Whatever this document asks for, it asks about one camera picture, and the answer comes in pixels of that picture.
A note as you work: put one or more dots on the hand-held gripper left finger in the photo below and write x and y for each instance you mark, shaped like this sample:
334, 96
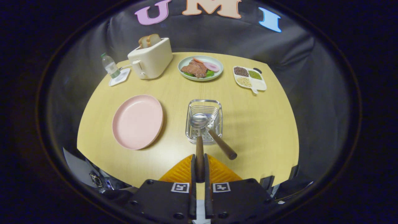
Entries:
193, 186

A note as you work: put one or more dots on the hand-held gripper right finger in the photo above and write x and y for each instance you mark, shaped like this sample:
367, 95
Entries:
207, 186

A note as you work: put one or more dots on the pink round plate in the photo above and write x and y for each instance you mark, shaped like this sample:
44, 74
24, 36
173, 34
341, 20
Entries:
138, 123

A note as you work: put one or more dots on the yellow beans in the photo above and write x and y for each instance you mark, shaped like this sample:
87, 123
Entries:
244, 81

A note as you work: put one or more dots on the green leafy vegetable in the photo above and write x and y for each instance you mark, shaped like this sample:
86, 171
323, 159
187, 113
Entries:
210, 73

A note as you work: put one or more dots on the white divided grain dish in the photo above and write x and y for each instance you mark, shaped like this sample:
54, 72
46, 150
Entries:
259, 84

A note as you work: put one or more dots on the brown steak piece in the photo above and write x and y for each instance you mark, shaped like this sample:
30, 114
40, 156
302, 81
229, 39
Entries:
194, 69

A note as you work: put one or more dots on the dark brown beans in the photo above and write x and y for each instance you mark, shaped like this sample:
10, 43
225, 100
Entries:
241, 71

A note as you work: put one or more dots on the pink ham slice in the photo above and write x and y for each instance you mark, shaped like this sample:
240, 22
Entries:
212, 66

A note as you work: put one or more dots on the green beans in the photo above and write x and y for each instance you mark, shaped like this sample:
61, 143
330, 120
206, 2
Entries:
255, 75

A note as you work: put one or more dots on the pale green food plate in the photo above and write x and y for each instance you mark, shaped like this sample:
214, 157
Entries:
217, 62

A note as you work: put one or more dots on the orange carrot piece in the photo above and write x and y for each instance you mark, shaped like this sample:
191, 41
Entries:
197, 60

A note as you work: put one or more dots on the small black round object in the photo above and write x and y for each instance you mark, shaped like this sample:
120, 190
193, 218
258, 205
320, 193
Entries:
258, 70

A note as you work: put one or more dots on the white square coaster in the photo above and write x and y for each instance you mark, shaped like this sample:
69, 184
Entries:
122, 77

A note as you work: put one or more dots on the cream white toaster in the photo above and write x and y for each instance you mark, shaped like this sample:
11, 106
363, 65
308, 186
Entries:
152, 60

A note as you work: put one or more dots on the clear plastic water bottle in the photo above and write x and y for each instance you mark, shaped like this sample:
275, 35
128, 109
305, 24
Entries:
110, 66

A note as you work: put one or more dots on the black backdrop cloth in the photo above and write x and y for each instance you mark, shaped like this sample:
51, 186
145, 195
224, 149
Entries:
233, 40

